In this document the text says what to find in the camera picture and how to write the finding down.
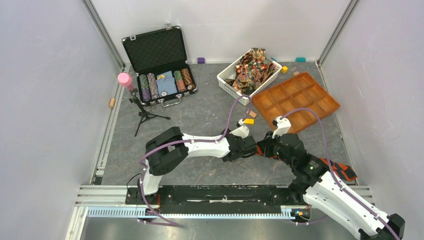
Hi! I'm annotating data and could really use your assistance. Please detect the black poker chip case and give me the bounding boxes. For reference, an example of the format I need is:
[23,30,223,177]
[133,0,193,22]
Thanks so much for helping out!
[121,25,198,106]

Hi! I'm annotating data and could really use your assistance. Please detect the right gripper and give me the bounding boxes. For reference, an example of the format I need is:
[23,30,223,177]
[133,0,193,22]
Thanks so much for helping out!
[257,129,295,168]

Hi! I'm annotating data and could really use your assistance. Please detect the wooden compartment tray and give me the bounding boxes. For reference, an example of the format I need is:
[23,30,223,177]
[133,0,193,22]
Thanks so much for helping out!
[252,72,340,130]

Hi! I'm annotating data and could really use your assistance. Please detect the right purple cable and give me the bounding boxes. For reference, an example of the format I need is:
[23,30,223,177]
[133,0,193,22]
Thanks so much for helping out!
[279,107,402,240]

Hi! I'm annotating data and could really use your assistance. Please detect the orange navy striped tie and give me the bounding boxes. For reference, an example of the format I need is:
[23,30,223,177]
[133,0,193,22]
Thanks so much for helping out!
[256,146,358,182]

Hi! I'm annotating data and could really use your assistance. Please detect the teal block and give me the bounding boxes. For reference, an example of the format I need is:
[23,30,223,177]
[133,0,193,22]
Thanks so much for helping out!
[295,57,306,63]

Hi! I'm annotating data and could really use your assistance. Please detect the patterned colourful ties pile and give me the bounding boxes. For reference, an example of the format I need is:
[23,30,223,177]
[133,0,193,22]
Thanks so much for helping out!
[224,47,277,95]

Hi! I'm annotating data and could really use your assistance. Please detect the small yellow cube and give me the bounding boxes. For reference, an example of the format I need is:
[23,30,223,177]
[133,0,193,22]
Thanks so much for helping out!
[281,66,289,73]

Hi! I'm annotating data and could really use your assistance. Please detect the purple block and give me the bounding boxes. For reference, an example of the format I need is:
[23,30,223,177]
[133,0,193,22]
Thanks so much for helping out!
[197,57,206,64]

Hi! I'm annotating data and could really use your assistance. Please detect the brown wooden block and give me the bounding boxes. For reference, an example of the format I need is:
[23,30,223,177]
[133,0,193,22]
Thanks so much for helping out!
[248,111,258,119]

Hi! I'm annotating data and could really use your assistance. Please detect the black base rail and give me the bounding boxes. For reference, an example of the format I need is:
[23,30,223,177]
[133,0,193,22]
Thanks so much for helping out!
[125,185,312,215]

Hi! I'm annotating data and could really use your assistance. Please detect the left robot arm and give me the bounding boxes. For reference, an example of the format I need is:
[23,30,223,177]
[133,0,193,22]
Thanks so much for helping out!
[137,126,257,204]

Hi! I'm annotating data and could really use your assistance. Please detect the yellow block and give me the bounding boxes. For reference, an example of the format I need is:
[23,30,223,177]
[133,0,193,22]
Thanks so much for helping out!
[243,118,255,125]

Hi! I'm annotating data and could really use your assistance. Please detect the white plastic basket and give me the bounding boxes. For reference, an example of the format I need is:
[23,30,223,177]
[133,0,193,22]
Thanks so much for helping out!
[217,47,282,99]

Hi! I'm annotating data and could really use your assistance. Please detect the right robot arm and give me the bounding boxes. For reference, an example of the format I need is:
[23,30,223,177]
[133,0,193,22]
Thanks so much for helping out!
[256,132,406,240]

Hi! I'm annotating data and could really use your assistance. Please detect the pink microphone on tripod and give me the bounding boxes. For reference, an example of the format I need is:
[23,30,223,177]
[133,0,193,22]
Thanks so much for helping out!
[117,72,171,137]

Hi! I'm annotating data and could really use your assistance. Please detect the cork piece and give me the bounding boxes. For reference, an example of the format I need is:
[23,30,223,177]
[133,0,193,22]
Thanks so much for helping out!
[108,98,116,109]

